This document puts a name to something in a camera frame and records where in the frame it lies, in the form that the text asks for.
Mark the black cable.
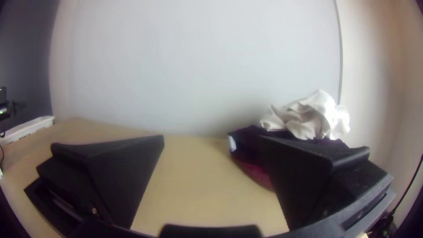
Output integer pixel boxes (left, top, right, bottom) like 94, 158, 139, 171
391, 154, 423, 214

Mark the white laundry basket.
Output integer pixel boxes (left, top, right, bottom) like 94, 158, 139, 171
0, 115, 55, 146

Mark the dark red garment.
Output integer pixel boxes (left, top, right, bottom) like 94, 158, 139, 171
231, 153, 275, 192

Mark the dark t-shirt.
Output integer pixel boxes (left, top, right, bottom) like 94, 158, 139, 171
228, 125, 351, 166

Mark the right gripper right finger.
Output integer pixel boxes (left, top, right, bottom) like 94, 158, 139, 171
259, 135, 394, 231

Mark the white t-shirt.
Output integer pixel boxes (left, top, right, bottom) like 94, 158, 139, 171
260, 89, 351, 141

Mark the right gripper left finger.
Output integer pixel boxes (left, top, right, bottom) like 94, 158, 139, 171
25, 134, 165, 232

